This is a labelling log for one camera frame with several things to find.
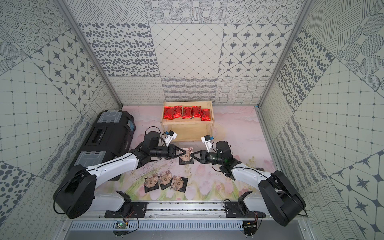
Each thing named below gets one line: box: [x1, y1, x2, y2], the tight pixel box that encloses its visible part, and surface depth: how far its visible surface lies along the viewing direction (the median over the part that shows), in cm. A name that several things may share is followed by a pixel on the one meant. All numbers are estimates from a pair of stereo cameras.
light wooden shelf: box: [160, 101, 215, 142], surface depth 88 cm
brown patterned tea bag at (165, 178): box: [158, 170, 173, 191], surface depth 85 cm
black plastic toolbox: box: [73, 110, 137, 168], surface depth 84 cm
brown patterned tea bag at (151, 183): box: [144, 175, 159, 193], surface depth 84 cm
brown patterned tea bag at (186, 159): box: [179, 147, 194, 165], surface depth 80 cm
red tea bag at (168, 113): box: [163, 106, 174, 120], surface depth 88 cm
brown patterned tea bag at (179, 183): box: [170, 175, 189, 193], surface depth 84 cm
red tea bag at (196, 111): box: [192, 105, 202, 118], surface depth 88 cm
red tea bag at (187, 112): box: [182, 106, 193, 119], surface depth 88 cm
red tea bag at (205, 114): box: [201, 108, 211, 122], surface depth 85 cm
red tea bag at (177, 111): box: [173, 105, 183, 119], surface depth 87 cm
